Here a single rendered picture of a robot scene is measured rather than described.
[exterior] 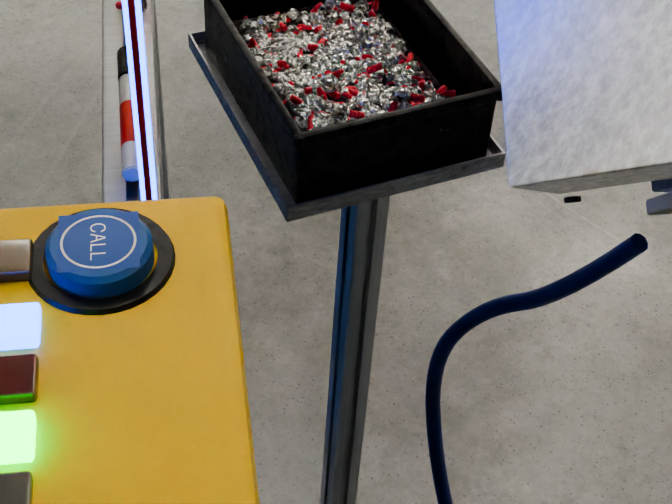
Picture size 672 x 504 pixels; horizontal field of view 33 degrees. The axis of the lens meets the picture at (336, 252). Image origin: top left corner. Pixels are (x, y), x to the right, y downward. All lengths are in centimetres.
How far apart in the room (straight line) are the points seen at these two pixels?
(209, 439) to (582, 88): 38
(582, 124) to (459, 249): 130
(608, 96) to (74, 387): 39
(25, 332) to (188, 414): 7
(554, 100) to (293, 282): 124
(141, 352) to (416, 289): 151
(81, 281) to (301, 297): 146
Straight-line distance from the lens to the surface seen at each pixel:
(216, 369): 41
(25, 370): 41
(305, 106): 87
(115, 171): 80
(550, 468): 172
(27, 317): 42
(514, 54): 72
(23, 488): 38
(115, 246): 43
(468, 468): 170
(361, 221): 93
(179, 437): 39
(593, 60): 70
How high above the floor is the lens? 139
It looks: 45 degrees down
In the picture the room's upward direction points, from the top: 4 degrees clockwise
